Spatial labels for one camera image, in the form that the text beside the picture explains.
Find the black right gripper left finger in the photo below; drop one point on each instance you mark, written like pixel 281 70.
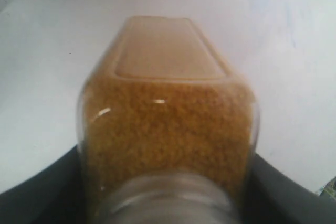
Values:
pixel 55 195

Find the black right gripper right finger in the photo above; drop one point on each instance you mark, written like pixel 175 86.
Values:
pixel 274 198

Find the yellow millet bottle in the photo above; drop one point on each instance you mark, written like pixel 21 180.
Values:
pixel 167 129

